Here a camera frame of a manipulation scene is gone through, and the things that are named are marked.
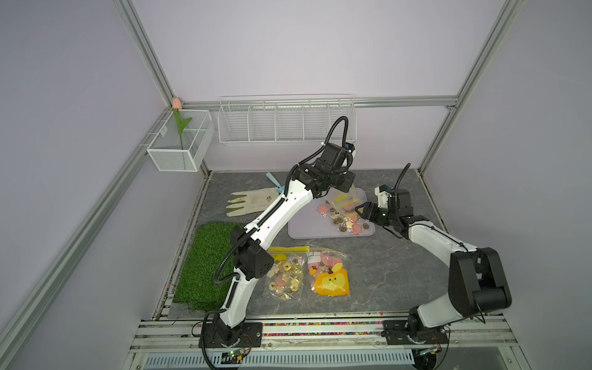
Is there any pile of poured cookies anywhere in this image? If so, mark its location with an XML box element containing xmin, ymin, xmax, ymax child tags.
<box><xmin>317</xmin><ymin>203</ymin><xmax>372</xmax><ymax>236</ymax></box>

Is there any cream gardening glove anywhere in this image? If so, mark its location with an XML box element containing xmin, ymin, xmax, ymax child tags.
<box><xmin>226</xmin><ymin>187</ymin><xmax>279</xmax><ymax>217</ymax></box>

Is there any white wire wall shelf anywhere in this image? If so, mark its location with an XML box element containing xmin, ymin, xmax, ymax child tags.
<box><xmin>218</xmin><ymin>94</ymin><xmax>358</xmax><ymax>144</ymax></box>

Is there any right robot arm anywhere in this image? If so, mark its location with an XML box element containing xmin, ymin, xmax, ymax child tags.
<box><xmin>355</xmin><ymin>164</ymin><xmax>512</xmax><ymax>344</ymax></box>

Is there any green artificial grass mat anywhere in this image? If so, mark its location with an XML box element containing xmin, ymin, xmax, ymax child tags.
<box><xmin>173</xmin><ymin>221</ymin><xmax>242</xmax><ymax>316</ymax></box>

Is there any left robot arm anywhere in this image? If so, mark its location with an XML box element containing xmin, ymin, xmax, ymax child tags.
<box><xmin>201</xmin><ymin>116</ymin><xmax>355</xmax><ymax>346</ymax></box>

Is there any white mesh wall box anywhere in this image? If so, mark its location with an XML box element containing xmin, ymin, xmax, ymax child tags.
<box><xmin>146</xmin><ymin>109</ymin><xmax>215</xmax><ymax>172</ymax></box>

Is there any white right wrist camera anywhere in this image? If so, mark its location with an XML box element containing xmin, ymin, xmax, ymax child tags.
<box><xmin>374</xmin><ymin>185</ymin><xmax>395</xmax><ymax>208</ymax></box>

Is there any lilac plastic tray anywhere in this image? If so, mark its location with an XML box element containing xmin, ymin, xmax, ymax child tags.
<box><xmin>288</xmin><ymin>188</ymin><xmax>376</xmax><ymax>240</ymax></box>

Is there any clear ziploc bag of cookies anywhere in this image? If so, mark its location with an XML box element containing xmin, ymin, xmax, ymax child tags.
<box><xmin>325</xmin><ymin>186</ymin><xmax>363</xmax><ymax>219</ymax></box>

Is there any artificial pink tulip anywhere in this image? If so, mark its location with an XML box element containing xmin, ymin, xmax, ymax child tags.
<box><xmin>172</xmin><ymin>97</ymin><xmax>193</xmax><ymax>150</ymax></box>

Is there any ziploc bag with small cookies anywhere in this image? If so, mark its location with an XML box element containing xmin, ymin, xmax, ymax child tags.
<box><xmin>264</xmin><ymin>246</ymin><xmax>310</xmax><ymax>301</ymax></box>

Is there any light blue garden trowel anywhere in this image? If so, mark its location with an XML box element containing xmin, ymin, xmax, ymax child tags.
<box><xmin>265</xmin><ymin>172</ymin><xmax>285</xmax><ymax>194</ymax></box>

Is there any ziploc bag with yellow toy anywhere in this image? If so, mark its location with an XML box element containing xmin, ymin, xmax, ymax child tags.
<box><xmin>307</xmin><ymin>250</ymin><xmax>351</xmax><ymax>297</ymax></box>

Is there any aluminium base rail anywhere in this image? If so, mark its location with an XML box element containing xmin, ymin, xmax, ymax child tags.
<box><xmin>123</xmin><ymin>312</ymin><xmax>529</xmax><ymax>369</ymax></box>

